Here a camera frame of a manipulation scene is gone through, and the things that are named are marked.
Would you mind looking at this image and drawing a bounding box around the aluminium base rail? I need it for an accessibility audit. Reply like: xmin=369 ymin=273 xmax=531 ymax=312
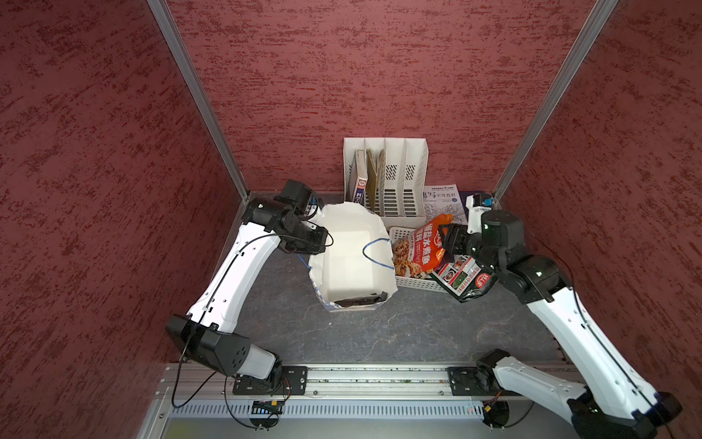
xmin=154 ymin=363 xmax=478 ymax=402

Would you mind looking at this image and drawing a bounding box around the white plastic basket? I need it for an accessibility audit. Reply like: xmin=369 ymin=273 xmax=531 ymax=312
xmin=389 ymin=227 xmax=447 ymax=294

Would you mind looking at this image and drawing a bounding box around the dark blue book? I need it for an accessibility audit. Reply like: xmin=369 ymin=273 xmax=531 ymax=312
xmin=459 ymin=191 xmax=494 ymax=208

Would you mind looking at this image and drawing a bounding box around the brown folder in organizer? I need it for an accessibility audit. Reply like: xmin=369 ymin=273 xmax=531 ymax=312
xmin=366 ymin=149 xmax=386 ymax=213

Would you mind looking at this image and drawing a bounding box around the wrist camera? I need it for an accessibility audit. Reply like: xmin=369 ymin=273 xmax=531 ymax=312
xmin=273 ymin=179 xmax=325 ymax=221
xmin=465 ymin=206 xmax=493 ymax=233

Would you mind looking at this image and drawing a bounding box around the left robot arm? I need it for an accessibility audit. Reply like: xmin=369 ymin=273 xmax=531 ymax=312
xmin=166 ymin=193 xmax=334 ymax=393

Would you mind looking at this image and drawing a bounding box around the white illustrated book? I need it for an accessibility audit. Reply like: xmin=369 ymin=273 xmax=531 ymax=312
xmin=422 ymin=185 xmax=468 ymax=225

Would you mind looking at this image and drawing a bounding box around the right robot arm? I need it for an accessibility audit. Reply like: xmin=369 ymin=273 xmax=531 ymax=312
xmin=439 ymin=210 xmax=682 ymax=438

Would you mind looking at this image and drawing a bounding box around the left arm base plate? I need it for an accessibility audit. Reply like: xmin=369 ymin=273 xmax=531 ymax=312
xmin=230 ymin=366 xmax=308 ymax=398

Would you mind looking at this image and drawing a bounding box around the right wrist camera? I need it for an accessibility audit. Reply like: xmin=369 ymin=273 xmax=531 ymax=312
xmin=465 ymin=206 xmax=493 ymax=233

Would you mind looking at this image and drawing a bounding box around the white blue checkered paper bag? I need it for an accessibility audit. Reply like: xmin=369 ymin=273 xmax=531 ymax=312
xmin=309 ymin=202 xmax=398 ymax=313

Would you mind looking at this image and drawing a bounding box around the book in organizer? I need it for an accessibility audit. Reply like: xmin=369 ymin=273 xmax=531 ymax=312
xmin=352 ymin=149 xmax=369 ymax=205

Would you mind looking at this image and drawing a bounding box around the orange condiment packet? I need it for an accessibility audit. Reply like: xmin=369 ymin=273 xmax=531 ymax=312
xmin=392 ymin=214 xmax=453 ymax=278

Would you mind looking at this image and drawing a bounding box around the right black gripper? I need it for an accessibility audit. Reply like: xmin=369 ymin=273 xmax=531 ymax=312
xmin=435 ymin=222 xmax=503 ymax=273

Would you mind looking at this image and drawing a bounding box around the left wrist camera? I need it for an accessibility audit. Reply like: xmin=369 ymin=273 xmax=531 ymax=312
xmin=273 ymin=179 xmax=325 ymax=221

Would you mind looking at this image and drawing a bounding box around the white file organizer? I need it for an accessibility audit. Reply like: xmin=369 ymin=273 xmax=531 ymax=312
xmin=343 ymin=137 xmax=429 ymax=229

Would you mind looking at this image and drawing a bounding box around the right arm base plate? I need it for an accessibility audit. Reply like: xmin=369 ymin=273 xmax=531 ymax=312
xmin=446 ymin=367 xmax=518 ymax=401

